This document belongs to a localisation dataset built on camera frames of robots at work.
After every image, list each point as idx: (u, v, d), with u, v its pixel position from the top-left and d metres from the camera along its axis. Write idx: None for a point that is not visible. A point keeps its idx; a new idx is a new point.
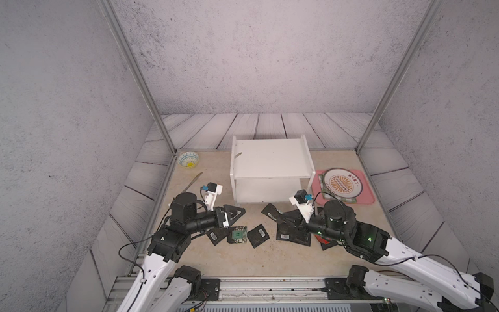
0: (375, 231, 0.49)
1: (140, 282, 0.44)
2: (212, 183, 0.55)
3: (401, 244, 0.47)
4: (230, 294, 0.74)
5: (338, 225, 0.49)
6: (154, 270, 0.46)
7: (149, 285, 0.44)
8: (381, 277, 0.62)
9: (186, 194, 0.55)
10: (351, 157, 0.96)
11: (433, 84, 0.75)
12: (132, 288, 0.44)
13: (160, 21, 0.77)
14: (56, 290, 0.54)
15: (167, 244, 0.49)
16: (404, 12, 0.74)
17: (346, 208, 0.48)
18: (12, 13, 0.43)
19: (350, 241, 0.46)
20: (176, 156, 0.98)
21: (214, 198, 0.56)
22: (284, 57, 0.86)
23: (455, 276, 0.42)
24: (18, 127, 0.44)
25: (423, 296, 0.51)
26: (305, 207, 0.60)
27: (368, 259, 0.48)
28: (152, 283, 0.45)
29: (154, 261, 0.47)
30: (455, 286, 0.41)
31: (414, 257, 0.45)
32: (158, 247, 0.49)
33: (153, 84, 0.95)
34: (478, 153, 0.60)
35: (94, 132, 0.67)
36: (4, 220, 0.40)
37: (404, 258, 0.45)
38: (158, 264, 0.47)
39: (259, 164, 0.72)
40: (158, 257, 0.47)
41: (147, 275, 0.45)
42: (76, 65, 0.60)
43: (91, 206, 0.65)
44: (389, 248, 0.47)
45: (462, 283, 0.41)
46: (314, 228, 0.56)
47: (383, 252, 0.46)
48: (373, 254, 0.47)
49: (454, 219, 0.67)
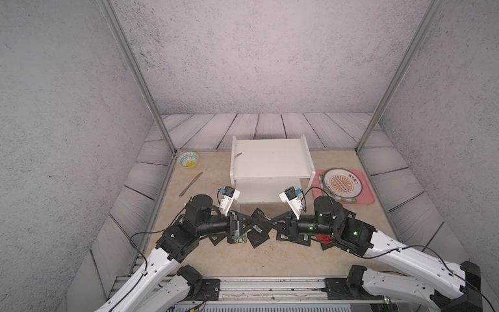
0: (362, 226, 0.51)
1: (140, 273, 0.45)
2: (230, 188, 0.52)
3: (387, 236, 0.49)
4: (230, 294, 0.74)
5: (327, 220, 0.51)
6: (156, 266, 0.46)
7: (147, 279, 0.45)
8: (378, 274, 0.62)
9: (203, 197, 0.54)
10: (351, 157, 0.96)
11: (433, 84, 0.75)
12: (134, 275, 0.45)
13: (160, 21, 0.77)
14: (56, 290, 0.54)
15: (175, 242, 0.50)
16: (404, 12, 0.74)
17: (334, 204, 0.50)
18: (11, 13, 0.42)
19: (338, 235, 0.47)
20: (176, 156, 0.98)
21: (227, 205, 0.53)
22: (284, 57, 0.86)
23: (440, 265, 0.43)
24: (18, 127, 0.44)
25: (417, 290, 0.51)
26: (294, 203, 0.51)
27: (355, 252, 0.50)
28: (150, 277, 0.45)
29: (159, 256, 0.48)
30: (440, 275, 0.42)
31: (399, 248, 0.46)
32: (166, 244, 0.49)
33: (153, 84, 0.95)
34: (478, 153, 0.60)
35: (94, 132, 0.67)
36: (4, 220, 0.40)
37: (388, 249, 0.47)
38: (162, 260, 0.47)
39: (259, 164, 0.72)
40: (162, 254, 0.48)
41: (149, 268, 0.46)
42: (76, 65, 0.60)
43: (91, 207, 0.65)
44: (373, 240, 0.48)
45: (447, 272, 0.42)
46: (304, 227, 0.56)
47: (368, 245, 0.48)
48: (360, 247, 0.49)
49: (454, 219, 0.67)
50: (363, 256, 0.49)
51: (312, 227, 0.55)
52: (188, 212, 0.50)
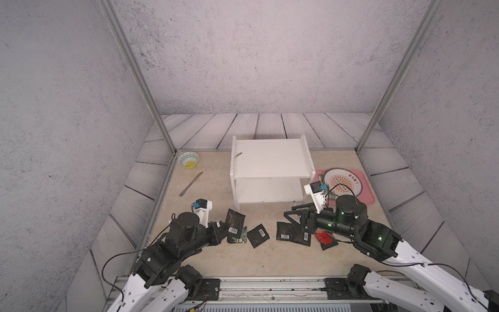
0: (387, 232, 0.49)
1: (118, 303, 0.43)
2: (202, 200, 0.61)
3: (412, 248, 0.46)
4: (230, 294, 0.74)
5: (349, 220, 0.50)
6: (134, 294, 0.44)
7: (125, 308, 0.43)
8: (383, 279, 0.61)
9: (188, 216, 0.51)
10: (351, 157, 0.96)
11: (433, 84, 0.75)
12: (114, 305, 0.43)
13: (160, 21, 0.77)
14: (56, 290, 0.54)
15: (154, 266, 0.46)
16: (404, 12, 0.74)
17: (358, 203, 0.48)
18: (11, 13, 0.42)
19: (358, 236, 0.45)
20: (176, 156, 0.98)
21: (205, 214, 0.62)
22: (284, 57, 0.86)
23: (463, 288, 0.41)
24: (18, 127, 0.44)
25: (424, 303, 0.51)
26: (316, 196, 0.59)
27: (375, 257, 0.48)
28: (128, 306, 0.43)
29: (136, 283, 0.45)
30: (462, 298, 0.41)
31: (423, 263, 0.44)
32: (143, 269, 0.46)
33: (153, 84, 0.95)
34: (478, 153, 0.60)
35: (94, 132, 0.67)
36: (4, 220, 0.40)
37: (414, 262, 0.45)
38: (139, 288, 0.44)
39: (259, 164, 0.72)
40: (140, 281, 0.45)
41: (126, 298, 0.44)
42: (76, 65, 0.60)
43: (91, 206, 0.65)
44: (399, 250, 0.46)
45: (470, 297, 0.40)
46: (323, 223, 0.56)
47: (392, 253, 0.45)
48: (382, 253, 0.47)
49: (454, 219, 0.67)
50: (383, 261, 0.49)
51: (330, 225, 0.55)
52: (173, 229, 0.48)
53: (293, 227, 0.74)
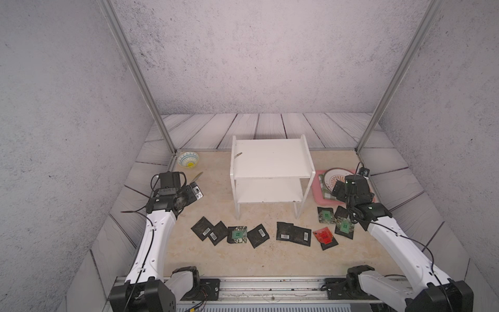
0: (381, 207, 0.56)
1: (150, 230, 0.48)
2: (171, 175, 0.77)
3: (396, 225, 0.51)
4: (230, 294, 0.74)
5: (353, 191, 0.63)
6: (160, 219, 0.51)
7: (158, 230, 0.48)
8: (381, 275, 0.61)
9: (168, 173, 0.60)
10: (350, 156, 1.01)
11: (433, 84, 0.75)
12: (145, 237, 0.47)
13: (160, 21, 0.77)
14: (56, 290, 0.54)
15: (164, 202, 0.55)
16: (404, 12, 0.74)
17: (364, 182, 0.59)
18: (11, 13, 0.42)
19: (354, 200, 0.63)
20: (176, 156, 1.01)
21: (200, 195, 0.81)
22: (284, 57, 0.86)
23: (425, 263, 0.43)
24: (18, 127, 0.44)
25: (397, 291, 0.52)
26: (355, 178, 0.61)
27: (362, 221, 0.57)
28: (160, 227, 0.49)
29: (159, 214, 0.52)
30: (418, 266, 0.43)
31: (397, 233, 0.49)
32: (156, 206, 0.54)
33: (153, 84, 0.95)
34: (478, 153, 0.60)
35: (94, 132, 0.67)
36: (4, 220, 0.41)
37: (388, 229, 0.51)
38: (162, 215, 0.52)
39: (260, 162, 0.72)
40: (160, 212, 0.52)
41: (156, 225, 0.49)
42: (76, 65, 0.60)
43: (91, 206, 0.65)
44: (382, 220, 0.53)
45: (428, 270, 0.42)
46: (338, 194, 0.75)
47: (373, 218, 0.54)
48: (367, 218, 0.56)
49: (453, 219, 0.68)
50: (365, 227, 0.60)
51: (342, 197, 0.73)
52: (163, 182, 0.60)
53: (293, 227, 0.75)
